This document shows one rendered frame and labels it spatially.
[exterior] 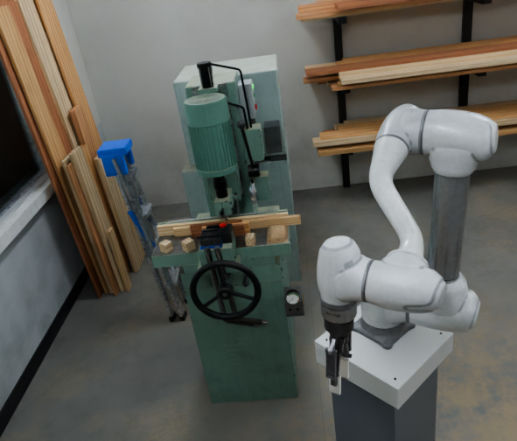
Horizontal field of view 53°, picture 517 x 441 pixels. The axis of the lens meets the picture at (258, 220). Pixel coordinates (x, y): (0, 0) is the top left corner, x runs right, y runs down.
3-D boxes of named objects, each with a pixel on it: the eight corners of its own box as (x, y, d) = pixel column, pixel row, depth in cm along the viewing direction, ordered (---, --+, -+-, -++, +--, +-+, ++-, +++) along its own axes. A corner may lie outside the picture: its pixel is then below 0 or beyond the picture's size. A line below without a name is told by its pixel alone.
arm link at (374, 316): (367, 297, 200) (368, 249, 190) (415, 308, 192) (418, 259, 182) (354, 323, 188) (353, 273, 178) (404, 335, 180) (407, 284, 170)
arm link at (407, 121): (371, 129, 148) (419, 132, 142) (387, 92, 159) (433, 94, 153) (374, 163, 158) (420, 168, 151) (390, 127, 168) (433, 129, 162)
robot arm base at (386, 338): (422, 320, 195) (423, 308, 192) (388, 351, 182) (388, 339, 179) (382, 301, 207) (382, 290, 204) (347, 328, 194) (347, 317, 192)
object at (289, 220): (174, 236, 235) (172, 229, 233) (175, 234, 237) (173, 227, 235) (301, 224, 230) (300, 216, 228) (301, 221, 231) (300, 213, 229)
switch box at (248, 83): (242, 120, 237) (237, 85, 229) (243, 114, 246) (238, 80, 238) (255, 118, 236) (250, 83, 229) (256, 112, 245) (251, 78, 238)
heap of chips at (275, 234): (266, 244, 218) (265, 236, 216) (267, 228, 230) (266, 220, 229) (288, 241, 217) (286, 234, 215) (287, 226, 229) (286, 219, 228)
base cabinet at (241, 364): (210, 404, 262) (182, 290, 229) (220, 329, 313) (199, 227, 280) (298, 398, 258) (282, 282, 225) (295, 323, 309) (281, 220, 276)
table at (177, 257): (148, 281, 216) (144, 269, 213) (162, 243, 243) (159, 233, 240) (292, 267, 211) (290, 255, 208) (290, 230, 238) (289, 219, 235)
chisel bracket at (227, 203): (216, 220, 225) (213, 202, 221) (220, 206, 238) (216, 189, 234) (233, 218, 225) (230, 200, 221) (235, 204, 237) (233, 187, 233)
